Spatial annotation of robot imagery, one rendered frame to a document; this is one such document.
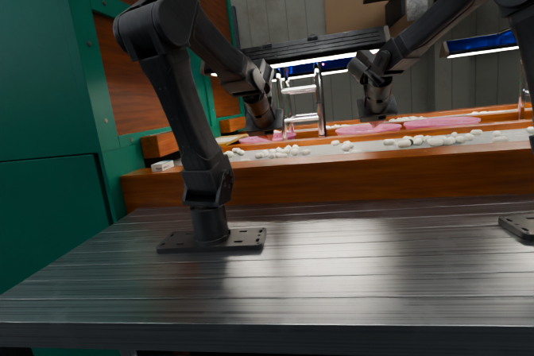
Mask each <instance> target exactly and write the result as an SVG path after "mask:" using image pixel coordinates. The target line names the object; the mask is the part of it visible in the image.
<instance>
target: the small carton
mask: <svg viewBox="0 0 534 356"><path fill-rule="evenodd" d="M173 166H174V164H173V160H168V161H160V162H157V163H156V164H151V169H152V172H159V171H164V170H166V169H168V168H171V167H173Z"/></svg>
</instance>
